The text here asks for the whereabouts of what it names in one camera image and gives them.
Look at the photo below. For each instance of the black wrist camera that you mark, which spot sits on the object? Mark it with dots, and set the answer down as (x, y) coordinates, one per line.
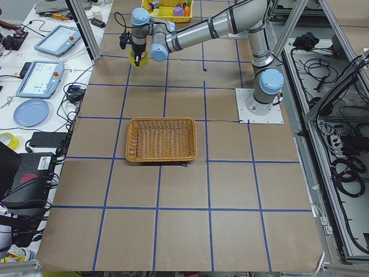
(124, 40)

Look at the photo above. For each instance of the woven wicker basket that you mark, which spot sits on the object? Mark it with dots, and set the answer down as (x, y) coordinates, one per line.
(168, 139)

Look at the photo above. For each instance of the yellow tape roll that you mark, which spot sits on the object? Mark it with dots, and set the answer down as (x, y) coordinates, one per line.
(145, 59)
(9, 140)

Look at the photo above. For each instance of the yellow plastic bin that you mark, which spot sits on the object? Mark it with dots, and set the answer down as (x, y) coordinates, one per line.
(163, 10)

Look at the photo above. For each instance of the lower teach pendant tablet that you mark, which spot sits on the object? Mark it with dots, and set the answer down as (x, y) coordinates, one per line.
(41, 80)

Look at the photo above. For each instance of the black computer box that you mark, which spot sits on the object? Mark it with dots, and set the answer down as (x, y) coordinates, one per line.
(30, 177)

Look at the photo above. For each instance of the blue plate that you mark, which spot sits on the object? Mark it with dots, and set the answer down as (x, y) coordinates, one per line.
(31, 112)

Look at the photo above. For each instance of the orange carrot toy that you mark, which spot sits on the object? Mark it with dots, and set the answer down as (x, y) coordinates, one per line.
(186, 11)

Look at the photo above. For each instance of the black cloth bundle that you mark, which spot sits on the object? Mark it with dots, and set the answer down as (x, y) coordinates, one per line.
(306, 42)

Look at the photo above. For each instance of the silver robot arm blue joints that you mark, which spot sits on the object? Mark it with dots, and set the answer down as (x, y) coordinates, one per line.
(245, 16)

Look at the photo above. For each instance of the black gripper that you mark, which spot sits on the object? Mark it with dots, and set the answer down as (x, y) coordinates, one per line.
(138, 49)

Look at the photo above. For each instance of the upper teach pendant tablet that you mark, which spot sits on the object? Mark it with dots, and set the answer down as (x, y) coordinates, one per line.
(59, 41)

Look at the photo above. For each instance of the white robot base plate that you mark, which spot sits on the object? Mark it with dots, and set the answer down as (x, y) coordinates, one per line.
(250, 111)

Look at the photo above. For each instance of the purple block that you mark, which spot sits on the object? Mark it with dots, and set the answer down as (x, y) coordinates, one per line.
(178, 11)

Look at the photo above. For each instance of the yellow tape roll on desk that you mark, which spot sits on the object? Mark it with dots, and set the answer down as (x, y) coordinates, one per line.
(9, 140)

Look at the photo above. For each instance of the teach pendant tablet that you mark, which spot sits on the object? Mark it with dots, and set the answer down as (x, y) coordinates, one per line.
(59, 41)
(41, 80)

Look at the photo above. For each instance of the aluminium frame post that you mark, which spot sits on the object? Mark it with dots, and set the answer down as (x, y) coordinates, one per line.
(84, 27)

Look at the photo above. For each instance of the black power adapter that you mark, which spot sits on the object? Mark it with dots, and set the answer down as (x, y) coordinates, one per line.
(47, 139)

